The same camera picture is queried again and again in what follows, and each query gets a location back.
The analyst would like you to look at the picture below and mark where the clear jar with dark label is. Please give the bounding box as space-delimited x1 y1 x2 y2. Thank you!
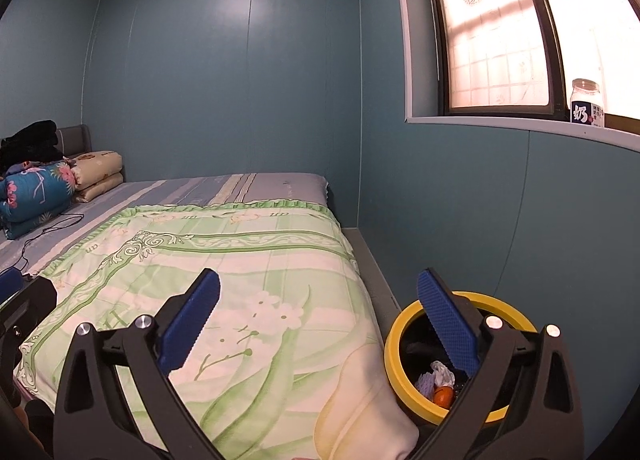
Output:
570 78 606 129

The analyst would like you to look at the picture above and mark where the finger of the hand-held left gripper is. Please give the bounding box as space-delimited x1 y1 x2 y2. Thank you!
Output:
0 270 25 309
22 277 59 337

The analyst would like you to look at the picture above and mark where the beige folded quilt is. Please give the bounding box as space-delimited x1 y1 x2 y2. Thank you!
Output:
70 151 124 204

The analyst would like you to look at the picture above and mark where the grey bed side rail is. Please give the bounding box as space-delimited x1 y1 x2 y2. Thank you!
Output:
341 227 407 325

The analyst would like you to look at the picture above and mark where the green floral blanket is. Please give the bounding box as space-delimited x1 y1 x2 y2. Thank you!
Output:
12 200 421 460

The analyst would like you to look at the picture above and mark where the blue floral folded quilt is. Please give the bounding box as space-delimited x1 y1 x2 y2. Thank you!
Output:
0 160 76 241

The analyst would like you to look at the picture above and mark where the white plastic bag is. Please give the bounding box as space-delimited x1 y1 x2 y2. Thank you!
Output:
430 361 456 388

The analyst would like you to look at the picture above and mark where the striped bed sheet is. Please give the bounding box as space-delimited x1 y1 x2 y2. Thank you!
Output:
0 172 331 281

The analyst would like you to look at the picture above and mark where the yellow-rimmed black bin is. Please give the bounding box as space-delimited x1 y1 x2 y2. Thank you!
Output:
384 291 541 428

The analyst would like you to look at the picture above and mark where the grey headboard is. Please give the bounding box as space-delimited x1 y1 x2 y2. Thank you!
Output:
55 124 126 181

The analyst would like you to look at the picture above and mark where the black clothes pile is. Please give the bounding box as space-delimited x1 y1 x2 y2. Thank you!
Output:
0 120 63 175

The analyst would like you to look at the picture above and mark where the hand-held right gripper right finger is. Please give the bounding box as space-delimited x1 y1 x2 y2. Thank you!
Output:
412 267 586 460

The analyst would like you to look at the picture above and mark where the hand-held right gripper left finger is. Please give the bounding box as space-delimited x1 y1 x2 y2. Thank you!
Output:
52 268 223 460

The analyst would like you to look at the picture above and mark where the brown framed window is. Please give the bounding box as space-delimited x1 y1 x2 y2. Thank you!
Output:
417 0 640 133

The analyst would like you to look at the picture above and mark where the black cable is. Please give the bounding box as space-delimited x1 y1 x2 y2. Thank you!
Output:
10 212 86 281

